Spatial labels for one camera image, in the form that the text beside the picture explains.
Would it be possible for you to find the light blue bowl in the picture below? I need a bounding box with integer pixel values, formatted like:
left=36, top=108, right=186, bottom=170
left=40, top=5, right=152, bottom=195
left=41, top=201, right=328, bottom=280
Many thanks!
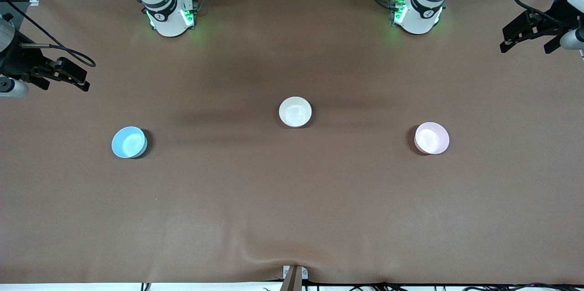
left=111, top=126, right=148, bottom=159

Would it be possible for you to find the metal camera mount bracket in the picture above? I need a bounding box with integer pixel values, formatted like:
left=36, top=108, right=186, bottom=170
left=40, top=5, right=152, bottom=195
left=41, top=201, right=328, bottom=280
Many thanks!
left=282, top=265, right=309, bottom=291

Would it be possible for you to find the light pink bowl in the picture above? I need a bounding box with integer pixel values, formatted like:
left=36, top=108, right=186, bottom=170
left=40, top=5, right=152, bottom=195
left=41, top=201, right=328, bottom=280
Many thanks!
left=414, top=122, right=450, bottom=155

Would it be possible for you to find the white bowl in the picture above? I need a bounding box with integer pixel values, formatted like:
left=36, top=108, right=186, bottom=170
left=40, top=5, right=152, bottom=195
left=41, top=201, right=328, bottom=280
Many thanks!
left=279, top=96, right=313, bottom=128

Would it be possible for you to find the brown table mat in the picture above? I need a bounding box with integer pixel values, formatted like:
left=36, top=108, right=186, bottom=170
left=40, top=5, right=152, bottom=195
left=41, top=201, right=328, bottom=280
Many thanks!
left=0, top=0, right=584, bottom=285

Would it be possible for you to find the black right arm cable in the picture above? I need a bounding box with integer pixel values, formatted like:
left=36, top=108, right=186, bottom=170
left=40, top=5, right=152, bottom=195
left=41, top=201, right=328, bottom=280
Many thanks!
left=0, top=0, right=97, bottom=68

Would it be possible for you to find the green lit base box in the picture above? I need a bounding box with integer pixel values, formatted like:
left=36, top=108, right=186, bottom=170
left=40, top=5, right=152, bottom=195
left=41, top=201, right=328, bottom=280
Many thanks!
left=389, top=0, right=407, bottom=26
left=180, top=0, right=198, bottom=27

